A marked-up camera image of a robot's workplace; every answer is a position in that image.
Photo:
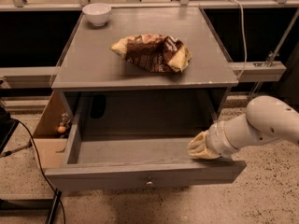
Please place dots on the black object at left edge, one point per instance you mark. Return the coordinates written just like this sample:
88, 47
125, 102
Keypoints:
8, 126

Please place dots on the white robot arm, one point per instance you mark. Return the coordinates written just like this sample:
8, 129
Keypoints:
267, 119

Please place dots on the white ceramic bowl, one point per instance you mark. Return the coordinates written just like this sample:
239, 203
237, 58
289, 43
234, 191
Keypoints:
97, 13

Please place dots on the small orange ball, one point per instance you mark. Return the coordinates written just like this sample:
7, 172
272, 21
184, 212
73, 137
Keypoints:
61, 129

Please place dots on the brown yellow chip bag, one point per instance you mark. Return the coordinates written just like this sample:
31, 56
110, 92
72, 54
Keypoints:
154, 53

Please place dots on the wooden open box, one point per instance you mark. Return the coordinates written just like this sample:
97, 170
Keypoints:
50, 144

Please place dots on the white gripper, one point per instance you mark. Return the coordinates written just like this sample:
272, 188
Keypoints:
216, 139

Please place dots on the black floor stand bar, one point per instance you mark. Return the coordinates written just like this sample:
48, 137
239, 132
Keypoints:
53, 207

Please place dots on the grey drawer cabinet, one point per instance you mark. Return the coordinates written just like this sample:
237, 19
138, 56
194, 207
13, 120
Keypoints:
124, 100

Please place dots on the grey top drawer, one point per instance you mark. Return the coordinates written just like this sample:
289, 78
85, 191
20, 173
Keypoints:
94, 160

